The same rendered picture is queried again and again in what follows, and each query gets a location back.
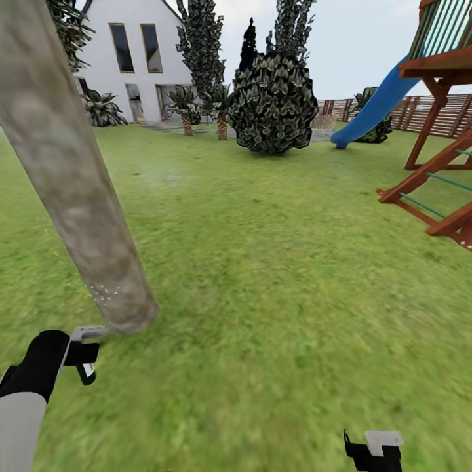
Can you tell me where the pesticide atomizer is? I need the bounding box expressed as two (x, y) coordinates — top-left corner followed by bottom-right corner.
(77, 363), (96, 385)

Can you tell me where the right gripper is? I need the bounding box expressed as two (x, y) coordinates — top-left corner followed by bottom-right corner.
(345, 438), (402, 472)

